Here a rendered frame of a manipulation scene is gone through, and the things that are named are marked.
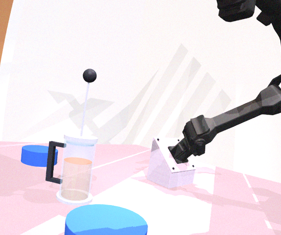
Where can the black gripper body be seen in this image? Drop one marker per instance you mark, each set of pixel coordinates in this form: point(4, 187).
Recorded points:
point(240, 11)

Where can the light blue cylinder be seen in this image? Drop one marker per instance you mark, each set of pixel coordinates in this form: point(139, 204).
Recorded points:
point(102, 219)
point(36, 155)

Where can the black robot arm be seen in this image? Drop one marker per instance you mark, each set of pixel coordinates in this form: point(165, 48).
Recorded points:
point(200, 130)

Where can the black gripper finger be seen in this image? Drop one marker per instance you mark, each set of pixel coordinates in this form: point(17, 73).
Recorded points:
point(221, 4)

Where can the glass french press with black handle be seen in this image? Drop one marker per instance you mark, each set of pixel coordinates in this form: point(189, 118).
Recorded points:
point(77, 161)

